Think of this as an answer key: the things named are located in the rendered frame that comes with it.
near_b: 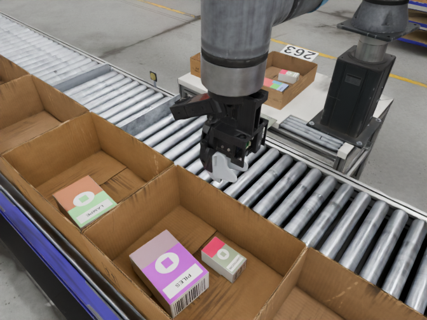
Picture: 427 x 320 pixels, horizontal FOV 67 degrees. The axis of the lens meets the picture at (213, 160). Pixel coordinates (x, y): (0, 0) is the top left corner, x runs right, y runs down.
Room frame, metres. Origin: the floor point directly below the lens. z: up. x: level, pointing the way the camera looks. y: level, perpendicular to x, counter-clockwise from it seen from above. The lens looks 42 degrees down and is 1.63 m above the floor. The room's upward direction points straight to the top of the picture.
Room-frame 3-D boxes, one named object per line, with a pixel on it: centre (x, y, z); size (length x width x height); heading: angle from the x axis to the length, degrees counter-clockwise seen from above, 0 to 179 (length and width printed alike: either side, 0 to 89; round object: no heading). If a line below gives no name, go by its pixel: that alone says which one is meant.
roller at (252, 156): (0.90, -0.06, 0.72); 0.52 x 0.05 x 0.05; 140
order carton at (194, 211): (0.39, 0.04, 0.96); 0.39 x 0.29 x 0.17; 50
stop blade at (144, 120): (1.22, 0.32, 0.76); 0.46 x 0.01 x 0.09; 140
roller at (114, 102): (1.41, 0.54, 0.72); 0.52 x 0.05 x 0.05; 140
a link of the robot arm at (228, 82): (0.42, -0.03, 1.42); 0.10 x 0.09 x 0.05; 144
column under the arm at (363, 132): (1.22, -0.61, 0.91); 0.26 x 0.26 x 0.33; 49
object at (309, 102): (1.55, -0.37, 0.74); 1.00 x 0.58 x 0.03; 49
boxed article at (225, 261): (0.43, -0.03, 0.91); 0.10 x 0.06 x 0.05; 50
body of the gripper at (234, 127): (0.41, -0.03, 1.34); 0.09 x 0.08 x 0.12; 54
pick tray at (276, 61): (1.57, -0.34, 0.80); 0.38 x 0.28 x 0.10; 141
